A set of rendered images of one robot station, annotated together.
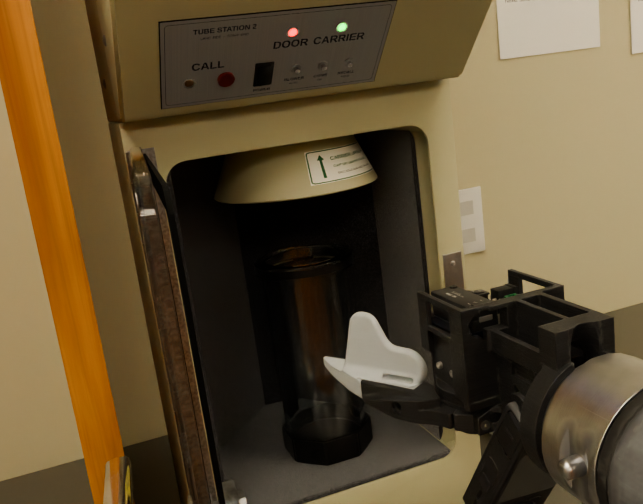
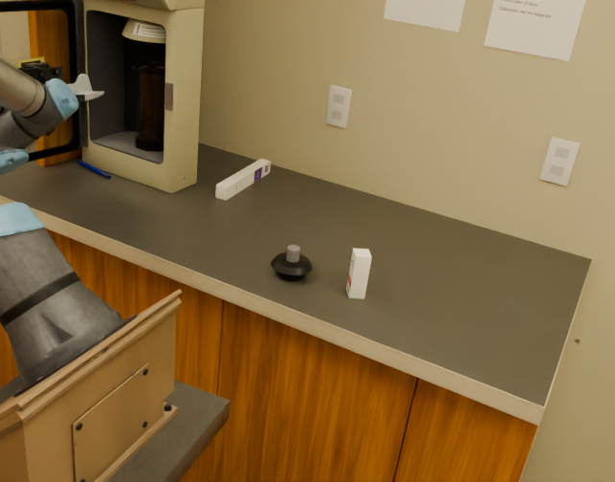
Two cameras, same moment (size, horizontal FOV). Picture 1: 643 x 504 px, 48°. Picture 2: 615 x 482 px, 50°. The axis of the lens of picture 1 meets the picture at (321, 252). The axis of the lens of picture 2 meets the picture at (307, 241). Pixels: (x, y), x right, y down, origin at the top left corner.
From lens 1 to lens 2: 157 cm
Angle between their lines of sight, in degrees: 43
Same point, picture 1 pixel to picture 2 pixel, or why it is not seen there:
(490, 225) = (354, 116)
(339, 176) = (142, 34)
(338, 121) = (136, 12)
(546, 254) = (385, 150)
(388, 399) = not seen: hidden behind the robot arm
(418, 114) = (163, 21)
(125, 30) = not seen: outside the picture
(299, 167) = (132, 26)
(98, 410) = not seen: hidden behind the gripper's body
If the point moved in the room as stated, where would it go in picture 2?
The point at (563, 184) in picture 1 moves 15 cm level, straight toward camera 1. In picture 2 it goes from (408, 113) to (361, 113)
